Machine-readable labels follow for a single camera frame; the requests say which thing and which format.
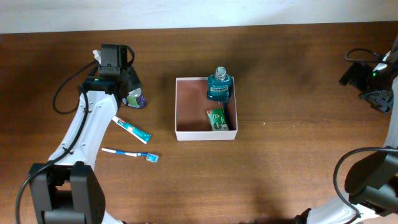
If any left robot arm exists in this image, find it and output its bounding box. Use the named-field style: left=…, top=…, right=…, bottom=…
left=22, top=44, right=142, bottom=223

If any teal mouthwash bottle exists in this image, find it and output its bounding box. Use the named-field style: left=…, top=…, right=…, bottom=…
left=207, top=67, right=233, bottom=102

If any blue white toothbrush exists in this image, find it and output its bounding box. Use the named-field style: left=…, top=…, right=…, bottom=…
left=101, top=148, right=159, bottom=163

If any blue disposable razor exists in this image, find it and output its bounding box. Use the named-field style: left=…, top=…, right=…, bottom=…
left=218, top=101, right=233, bottom=131

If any green white toothpaste tube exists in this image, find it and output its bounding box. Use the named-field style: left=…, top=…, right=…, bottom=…
left=112, top=116, right=152, bottom=144

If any purple foam soap pump bottle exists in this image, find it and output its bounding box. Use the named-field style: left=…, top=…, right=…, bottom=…
left=123, top=88, right=147, bottom=109

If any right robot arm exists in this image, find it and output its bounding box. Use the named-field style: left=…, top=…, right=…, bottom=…
left=292, top=44, right=397, bottom=224

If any pink white box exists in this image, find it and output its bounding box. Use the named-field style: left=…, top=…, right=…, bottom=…
left=175, top=77, right=238, bottom=141

